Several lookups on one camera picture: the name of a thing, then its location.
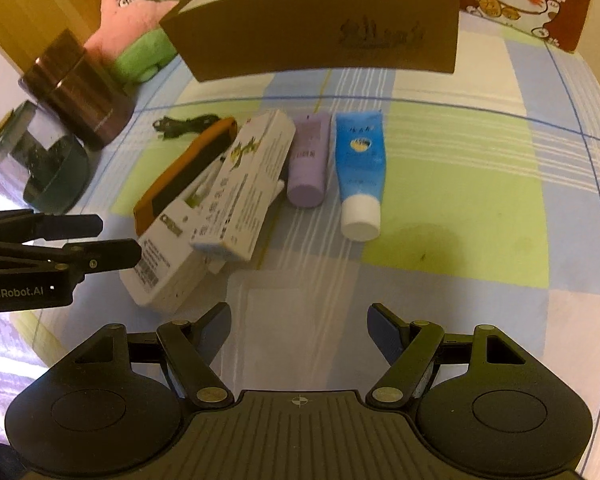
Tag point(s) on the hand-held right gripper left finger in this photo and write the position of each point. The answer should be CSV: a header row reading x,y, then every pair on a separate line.
x,y
219,326

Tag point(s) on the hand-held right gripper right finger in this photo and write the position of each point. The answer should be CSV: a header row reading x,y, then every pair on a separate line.
x,y
380,331

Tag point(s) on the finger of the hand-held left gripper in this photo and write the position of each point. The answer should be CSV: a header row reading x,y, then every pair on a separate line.
x,y
70,225
110,256

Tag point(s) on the white wifi repeater with antennas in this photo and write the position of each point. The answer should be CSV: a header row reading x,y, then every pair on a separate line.
x,y
165,260

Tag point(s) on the orange and black device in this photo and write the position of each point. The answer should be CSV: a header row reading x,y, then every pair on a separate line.
x,y
180,170

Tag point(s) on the white carton with green print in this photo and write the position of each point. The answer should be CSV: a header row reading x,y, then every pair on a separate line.
x,y
250,175

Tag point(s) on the blue tube with white cap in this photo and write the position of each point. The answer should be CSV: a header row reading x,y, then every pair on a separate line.
x,y
360,160

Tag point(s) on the purple tube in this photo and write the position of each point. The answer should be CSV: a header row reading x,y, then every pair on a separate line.
x,y
307,160

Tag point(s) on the brown cardboard box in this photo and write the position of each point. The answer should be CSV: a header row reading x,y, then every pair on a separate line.
x,y
280,35

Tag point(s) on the green glass jar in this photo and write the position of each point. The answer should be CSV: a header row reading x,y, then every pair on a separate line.
x,y
55,170

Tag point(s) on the brown metallic canister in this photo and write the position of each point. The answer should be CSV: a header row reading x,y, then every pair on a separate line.
x,y
80,95

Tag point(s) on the pink and green star plush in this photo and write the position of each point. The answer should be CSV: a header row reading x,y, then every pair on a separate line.
x,y
125,15

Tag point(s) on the red patterned packet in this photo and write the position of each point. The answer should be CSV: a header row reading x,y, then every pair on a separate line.
x,y
570,20

